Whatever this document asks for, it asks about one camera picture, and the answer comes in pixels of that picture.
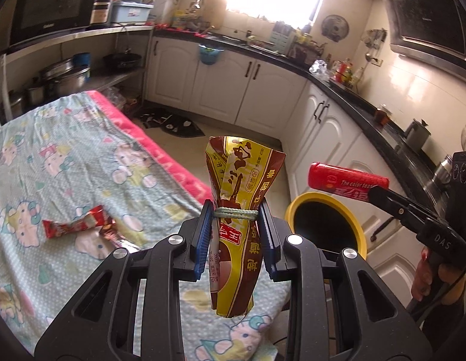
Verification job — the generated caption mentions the red cylindrical package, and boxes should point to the red cylindrical package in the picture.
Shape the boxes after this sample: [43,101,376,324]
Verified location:
[308,162,389,202]

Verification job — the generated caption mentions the red candy wrapper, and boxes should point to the red candy wrapper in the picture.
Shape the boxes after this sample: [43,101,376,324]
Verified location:
[42,205,117,239]

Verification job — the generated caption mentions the yellow brown snack bag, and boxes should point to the yellow brown snack bag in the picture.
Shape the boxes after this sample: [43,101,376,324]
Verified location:
[205,136,286,318]

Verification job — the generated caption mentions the yellow rimmed trash bin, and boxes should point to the yellow rimmed trash bin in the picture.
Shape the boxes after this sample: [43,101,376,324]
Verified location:
[284,192,367,259]

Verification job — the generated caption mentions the white kitchen cabinets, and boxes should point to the white kitchen cabinets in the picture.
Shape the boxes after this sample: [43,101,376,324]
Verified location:
[144,35,425,305]

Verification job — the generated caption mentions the person's right hand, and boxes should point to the person's right hand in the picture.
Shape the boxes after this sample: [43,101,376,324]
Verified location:
[411,247,433,301]

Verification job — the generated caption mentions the steel kettle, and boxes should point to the steel kettle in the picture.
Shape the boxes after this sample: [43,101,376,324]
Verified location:
[432,154,453,189]

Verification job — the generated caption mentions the grey kettle jug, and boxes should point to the grey kettle jug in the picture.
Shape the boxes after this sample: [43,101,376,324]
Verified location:
[405,119,431,153]

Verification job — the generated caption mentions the pink fleece blanket edge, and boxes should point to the pink fleece blanket edge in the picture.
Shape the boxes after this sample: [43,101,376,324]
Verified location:
[86,91,212,205]

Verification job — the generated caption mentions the cartoon print blue tablecloth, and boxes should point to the cartoon print blue tablecloth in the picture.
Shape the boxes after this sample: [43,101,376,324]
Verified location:
[0,90,292,361]

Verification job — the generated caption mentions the dark floor mat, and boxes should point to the dark floor mat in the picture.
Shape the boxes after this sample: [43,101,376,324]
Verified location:
[139,108,204,138]

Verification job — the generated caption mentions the black range hood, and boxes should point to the black range hood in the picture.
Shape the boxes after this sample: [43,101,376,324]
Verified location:
[383,0,466,82]

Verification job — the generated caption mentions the steel pot on shelf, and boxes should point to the steel pot on shelf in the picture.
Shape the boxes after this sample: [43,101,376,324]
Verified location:
[39,58,90,99]

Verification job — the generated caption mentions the black frying pan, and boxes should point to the black frying pan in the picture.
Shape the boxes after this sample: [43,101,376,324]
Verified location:
[102,52,142,72]

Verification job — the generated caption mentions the blue hanging basket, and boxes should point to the blue hanging basket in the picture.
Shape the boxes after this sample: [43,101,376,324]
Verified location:
[199,44,224,66]

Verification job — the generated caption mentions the blue plastic storage box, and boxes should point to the blue plastic storage box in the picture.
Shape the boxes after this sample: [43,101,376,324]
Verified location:
[110,1,154,24]

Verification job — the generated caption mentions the black microwave oven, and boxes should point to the black microwave oven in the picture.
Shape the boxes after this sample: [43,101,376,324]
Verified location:
[10,0,95,46]

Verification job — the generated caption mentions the round wall fan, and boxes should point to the round wall fan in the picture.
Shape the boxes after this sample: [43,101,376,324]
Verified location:
[321,15,349,42]

